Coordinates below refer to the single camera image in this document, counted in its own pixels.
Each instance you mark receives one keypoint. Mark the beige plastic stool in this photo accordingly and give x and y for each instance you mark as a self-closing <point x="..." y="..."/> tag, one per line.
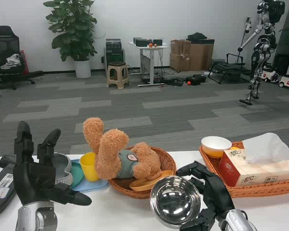
<point x="118" y="74"/>

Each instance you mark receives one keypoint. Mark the large green potted plant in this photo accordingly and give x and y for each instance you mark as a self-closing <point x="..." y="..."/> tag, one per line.
<point x="72" y="26"/>

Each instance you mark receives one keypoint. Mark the black case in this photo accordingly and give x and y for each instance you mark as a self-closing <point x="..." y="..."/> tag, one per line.
<point x="196" y="79"/>

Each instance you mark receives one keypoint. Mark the black equipment rack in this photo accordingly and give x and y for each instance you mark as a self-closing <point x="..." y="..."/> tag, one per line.
<point x="113" y="51"/>

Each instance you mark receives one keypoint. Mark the black bag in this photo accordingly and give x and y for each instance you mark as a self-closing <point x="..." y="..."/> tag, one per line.
<point x="196" y="36"/>

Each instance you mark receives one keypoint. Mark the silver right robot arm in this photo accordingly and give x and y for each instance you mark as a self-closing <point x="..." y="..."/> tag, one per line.
<point x="237" y="222"/>

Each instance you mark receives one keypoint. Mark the brown teddy bear plush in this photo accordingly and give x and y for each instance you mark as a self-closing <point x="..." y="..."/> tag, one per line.
<point x="110" y="156"/>

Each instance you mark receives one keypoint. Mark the flat black device with labels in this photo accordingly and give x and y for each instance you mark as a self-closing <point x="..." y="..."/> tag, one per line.
<point x="1" y="190"/>

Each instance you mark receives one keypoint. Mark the red object behind chair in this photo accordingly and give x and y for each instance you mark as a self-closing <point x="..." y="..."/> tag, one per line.
<point x="24" y="63"/>

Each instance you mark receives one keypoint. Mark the rectangular wicker basket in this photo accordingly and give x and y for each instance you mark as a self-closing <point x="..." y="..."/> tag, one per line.
<point x="255" y="191"/>

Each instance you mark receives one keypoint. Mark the black boxes on desk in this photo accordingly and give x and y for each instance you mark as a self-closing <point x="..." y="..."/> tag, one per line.
<point x="144" y="42"/>

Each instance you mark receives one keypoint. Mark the shiny metal bowl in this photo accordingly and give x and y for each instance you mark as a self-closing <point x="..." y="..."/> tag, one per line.
<point x="174" y="202"/>

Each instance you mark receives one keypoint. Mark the silver humanoid robot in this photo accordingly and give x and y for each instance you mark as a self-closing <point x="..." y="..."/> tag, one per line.
<point x="262" y="48"/>

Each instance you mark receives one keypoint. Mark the orange tissue box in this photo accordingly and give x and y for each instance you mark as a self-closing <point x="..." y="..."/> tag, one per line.
<point x="255" y="173"/>

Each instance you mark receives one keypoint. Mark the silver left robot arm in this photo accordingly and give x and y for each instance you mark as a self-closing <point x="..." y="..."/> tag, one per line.
<point x="36" y="217"/>

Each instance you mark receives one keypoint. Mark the round wicker basket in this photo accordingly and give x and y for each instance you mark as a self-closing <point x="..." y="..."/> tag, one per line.
<point x="167" y="161"/>

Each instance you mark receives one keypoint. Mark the yellow plastic cup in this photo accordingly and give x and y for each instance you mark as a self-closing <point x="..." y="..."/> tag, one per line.
<point x="89" y="166"/>

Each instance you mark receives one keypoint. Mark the green plate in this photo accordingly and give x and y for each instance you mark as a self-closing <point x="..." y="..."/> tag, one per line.
<point x="77" y="173"/>

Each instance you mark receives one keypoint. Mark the orange plate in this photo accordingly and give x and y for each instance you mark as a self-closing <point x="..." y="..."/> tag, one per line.
<point x="144" y="184"/>

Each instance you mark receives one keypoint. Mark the crumpled grey cloth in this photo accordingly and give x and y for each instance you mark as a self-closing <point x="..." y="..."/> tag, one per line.
<point x="12" y="61"/>

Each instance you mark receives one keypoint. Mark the black folding cot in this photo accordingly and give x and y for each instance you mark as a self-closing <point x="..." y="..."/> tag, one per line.
<point x="227" y="68"/>

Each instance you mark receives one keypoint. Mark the large cardboard box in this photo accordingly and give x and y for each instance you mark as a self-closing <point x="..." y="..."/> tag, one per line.
<point x="201" y="56"/>

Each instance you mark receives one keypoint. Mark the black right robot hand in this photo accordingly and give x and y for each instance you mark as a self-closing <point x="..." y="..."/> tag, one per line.
<point x="219" y="192"/>

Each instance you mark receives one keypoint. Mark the light blue tray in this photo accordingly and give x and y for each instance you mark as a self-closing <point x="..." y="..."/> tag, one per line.
<point x="91" y="185"/>

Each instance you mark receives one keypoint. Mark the grey bowl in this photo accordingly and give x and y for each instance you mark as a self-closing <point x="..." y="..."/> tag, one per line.
<point x="61" y="168"/>

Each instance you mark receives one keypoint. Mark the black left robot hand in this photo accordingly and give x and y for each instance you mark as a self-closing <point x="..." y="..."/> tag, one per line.
<point x="35" y="178"/>

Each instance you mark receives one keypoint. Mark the small cardboard box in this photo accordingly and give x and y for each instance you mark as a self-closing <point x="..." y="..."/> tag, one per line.
<point x="179" y="47"/>

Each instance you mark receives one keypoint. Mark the medium cardboard box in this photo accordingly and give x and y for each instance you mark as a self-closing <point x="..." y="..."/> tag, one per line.
<point x="179" y="62"/>

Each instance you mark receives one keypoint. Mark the white tissue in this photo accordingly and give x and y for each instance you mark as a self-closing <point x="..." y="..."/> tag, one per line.
<point x="265" y="148"/>

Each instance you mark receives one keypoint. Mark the white standing desk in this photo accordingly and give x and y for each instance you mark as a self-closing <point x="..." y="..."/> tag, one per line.
<point x="148" y="62"/>

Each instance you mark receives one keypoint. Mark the black office chair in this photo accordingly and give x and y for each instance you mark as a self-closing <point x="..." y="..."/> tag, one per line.
<point x="4" y="48"/>

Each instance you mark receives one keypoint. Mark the white and orange bowl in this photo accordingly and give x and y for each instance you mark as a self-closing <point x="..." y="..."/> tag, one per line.
<point x="215" y="146"/>

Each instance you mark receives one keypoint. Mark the black cylindrical device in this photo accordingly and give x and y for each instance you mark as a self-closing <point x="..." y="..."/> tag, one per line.
<point x="7" y="161"/>

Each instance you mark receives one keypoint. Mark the white plant pot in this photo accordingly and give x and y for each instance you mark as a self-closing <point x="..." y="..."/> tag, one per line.
<point x="82" y="68"/>

